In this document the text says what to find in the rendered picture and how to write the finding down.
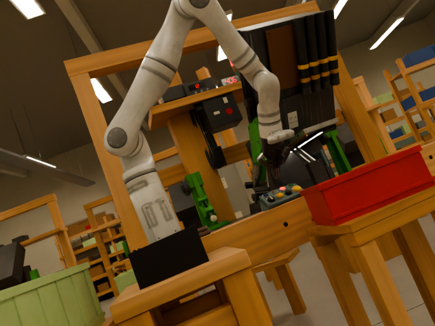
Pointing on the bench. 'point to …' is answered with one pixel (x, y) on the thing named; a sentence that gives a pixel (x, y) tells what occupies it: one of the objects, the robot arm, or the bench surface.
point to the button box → (278, 198)
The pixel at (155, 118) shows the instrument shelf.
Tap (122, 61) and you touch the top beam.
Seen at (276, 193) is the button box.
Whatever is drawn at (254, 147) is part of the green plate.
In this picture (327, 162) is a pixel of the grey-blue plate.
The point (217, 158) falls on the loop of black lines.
